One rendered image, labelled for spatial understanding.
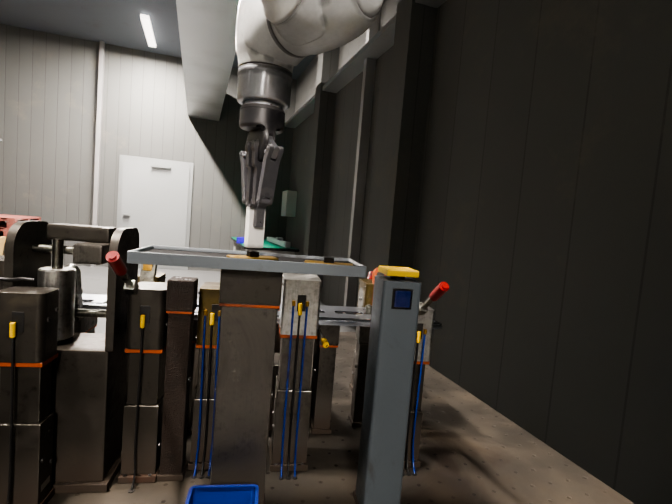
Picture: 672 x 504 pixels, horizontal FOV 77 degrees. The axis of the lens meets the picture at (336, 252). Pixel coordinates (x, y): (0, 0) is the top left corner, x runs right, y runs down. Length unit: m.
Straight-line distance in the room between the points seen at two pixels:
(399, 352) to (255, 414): 0.27
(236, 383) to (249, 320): 0.11
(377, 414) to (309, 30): 0.62
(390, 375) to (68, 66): 9.25
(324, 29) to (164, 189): 8.51
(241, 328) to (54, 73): 9.13
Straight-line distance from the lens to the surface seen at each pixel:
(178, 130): 9.22
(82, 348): 0.92
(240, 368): 0.74
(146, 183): 9.10
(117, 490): 1.00
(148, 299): 0.87
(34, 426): 0.91
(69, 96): 9.56
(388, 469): 0.86
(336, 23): 0.62
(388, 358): 0.77
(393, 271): 0.74
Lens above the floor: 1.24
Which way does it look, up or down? 4 degrees down
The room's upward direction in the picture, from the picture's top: 5 degrees clockwise
